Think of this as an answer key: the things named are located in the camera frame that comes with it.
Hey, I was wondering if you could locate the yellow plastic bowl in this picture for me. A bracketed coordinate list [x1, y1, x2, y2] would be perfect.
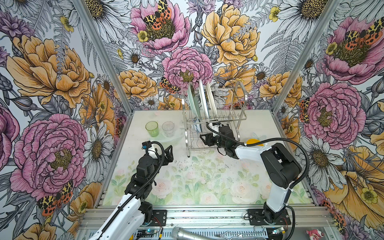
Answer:
[246, 139, 264, 147]

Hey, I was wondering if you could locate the clear pink glass tumbler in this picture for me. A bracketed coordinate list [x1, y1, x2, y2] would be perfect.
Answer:
[162, 121, 175, 138]

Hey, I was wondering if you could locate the green glass tumbler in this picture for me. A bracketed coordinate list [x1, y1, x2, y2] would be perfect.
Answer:
[145, 121, 159, 137]

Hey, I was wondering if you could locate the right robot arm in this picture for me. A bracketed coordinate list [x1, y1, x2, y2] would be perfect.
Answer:
[200, 123, 309, 225]

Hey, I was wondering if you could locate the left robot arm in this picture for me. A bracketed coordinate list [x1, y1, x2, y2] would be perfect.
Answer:
[90, 141, 174, 240]

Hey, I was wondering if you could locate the metal two-tier dish rack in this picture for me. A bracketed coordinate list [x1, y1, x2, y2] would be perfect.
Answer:
[182, 82, 248, 157]

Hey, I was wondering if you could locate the white watermelon pattern plate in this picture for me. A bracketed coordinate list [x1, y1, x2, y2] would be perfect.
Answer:
[199, 80, 210, 120]

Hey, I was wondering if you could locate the teal rimmed plate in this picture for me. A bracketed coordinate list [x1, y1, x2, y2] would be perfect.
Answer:
[188, 83, 202, 120]

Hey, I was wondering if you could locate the pink white small toy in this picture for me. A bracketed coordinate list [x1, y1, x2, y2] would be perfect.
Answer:
[306, 229, 325, 240]

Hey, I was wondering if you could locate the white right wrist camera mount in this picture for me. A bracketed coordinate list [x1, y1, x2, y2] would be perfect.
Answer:
[207, 122, 223, 134]

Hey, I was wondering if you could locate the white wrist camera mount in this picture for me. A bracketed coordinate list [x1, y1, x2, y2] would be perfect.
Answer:
[142, 141, 159, 160]
[207, 122, 223, 134]

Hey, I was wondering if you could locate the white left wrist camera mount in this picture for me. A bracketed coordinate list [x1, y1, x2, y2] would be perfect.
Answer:
[142, 141, 159, 160]

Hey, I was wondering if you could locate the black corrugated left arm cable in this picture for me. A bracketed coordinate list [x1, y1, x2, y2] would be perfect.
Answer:
[98, 140, 166, 238]

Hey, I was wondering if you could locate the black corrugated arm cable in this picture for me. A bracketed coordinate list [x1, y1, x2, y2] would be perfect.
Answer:
[98, 140, 166, 238]
[205, 122, 310, 193]

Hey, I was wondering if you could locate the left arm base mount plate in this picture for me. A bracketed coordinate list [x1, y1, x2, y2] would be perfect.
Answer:
[148, 210, 168, 227]

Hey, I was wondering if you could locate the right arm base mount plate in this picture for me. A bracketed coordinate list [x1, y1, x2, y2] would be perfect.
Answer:
[245, 209, 292, 226]

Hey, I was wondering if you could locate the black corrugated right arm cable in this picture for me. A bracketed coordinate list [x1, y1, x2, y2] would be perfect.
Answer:
[205, 122, 310, 193]

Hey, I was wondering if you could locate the left rear aluminium frame post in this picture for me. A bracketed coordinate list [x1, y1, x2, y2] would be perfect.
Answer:
[74, 1, 134, 117]

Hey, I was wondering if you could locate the aluminium frame post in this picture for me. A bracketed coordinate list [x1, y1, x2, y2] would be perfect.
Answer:
[271, 0, 341, 114]
[74, 1, 134, 117]

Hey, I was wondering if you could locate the metal wire tool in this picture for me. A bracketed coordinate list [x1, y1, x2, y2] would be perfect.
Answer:
[215, 226, 268, 240]

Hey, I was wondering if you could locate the front aluminium rail base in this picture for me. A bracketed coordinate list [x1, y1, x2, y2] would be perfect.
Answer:
[76, 204, 342, 240]

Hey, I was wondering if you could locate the right rear aluminium frame post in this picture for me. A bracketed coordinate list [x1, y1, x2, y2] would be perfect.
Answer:
[271, 0, 341, 114]

